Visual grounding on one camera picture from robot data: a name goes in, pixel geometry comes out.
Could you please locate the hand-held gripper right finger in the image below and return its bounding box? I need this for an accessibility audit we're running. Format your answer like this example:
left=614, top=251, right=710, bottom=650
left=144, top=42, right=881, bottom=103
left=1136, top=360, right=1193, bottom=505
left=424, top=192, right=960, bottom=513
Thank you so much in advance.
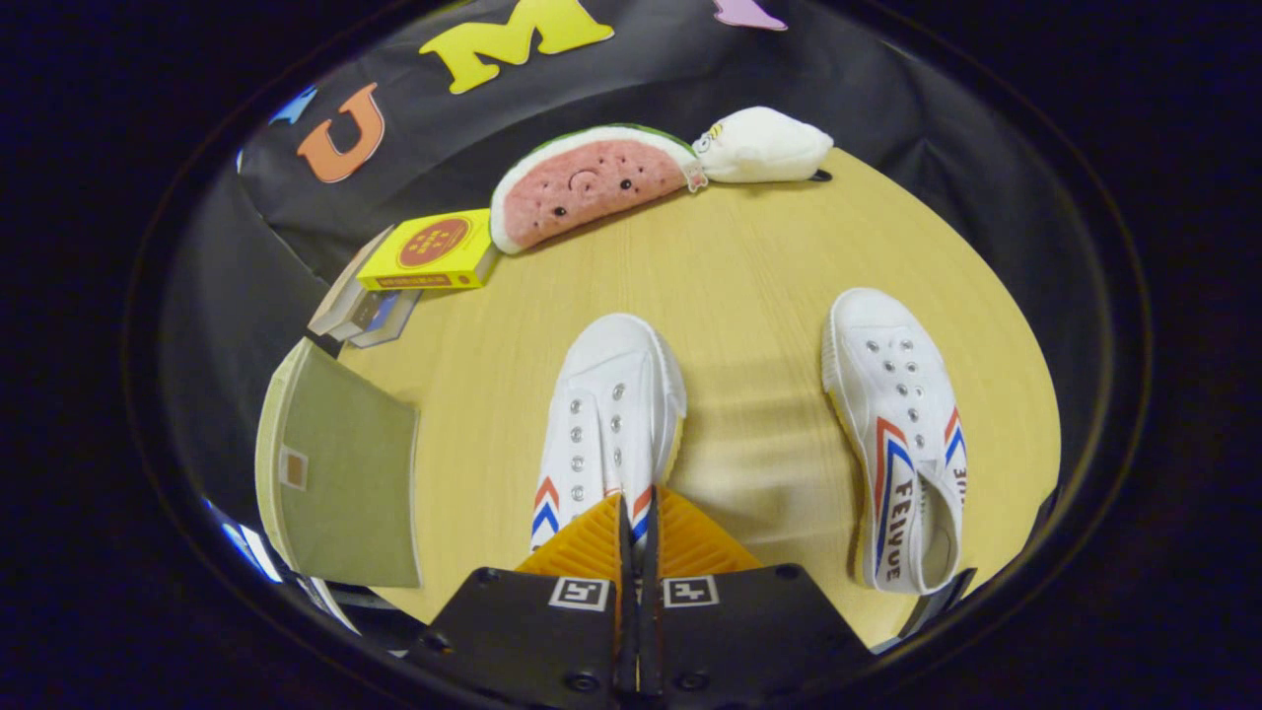
left=639, top=485, right=874, bottom=706

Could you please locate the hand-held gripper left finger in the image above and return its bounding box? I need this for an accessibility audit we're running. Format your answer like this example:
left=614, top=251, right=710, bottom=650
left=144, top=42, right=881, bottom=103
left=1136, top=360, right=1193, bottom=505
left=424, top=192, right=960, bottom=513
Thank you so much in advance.
left=404, top=493, right=638, bottom=706

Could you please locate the white canvas shoe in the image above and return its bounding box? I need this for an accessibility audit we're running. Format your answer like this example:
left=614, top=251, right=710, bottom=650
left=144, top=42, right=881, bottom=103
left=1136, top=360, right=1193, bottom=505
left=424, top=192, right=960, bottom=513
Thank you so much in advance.
left=821, top=288, right=970, bottom=597
left=530, top=314, right=688, bottom=555

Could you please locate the blue book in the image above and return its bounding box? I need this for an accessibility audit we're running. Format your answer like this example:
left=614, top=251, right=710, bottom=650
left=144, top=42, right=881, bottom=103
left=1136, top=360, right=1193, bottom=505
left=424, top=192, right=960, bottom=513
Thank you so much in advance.
left=350, top=289, right=424, bottom=349

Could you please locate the grey book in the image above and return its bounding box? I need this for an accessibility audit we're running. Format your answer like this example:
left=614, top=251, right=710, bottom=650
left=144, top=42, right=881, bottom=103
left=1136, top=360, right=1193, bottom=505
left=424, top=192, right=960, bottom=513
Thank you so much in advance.
left=335, top=286, right=397, bottom=344

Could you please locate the tan paperback book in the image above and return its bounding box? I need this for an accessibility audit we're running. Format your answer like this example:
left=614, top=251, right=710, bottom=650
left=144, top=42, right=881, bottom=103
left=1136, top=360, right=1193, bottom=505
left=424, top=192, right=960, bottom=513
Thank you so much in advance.
left=308, top=228, right=394, bottom=337

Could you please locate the yellow book with red circle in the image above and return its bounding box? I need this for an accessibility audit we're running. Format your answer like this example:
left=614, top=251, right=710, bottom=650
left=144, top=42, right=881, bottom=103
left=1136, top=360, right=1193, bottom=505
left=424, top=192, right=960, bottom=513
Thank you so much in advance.
left=356, top=208, right=500, bottom=292

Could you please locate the watermelon slice plush toy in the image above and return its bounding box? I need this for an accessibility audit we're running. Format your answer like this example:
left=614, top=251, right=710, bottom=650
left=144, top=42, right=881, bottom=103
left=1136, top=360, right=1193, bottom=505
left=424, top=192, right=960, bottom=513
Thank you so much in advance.
left=490, top=123, right=710, bottom=256

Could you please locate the white plush toy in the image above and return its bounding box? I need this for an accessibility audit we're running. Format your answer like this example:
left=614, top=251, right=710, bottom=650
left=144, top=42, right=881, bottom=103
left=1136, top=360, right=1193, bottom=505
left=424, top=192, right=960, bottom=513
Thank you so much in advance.
left=691, top=106, right=835, bottom=185

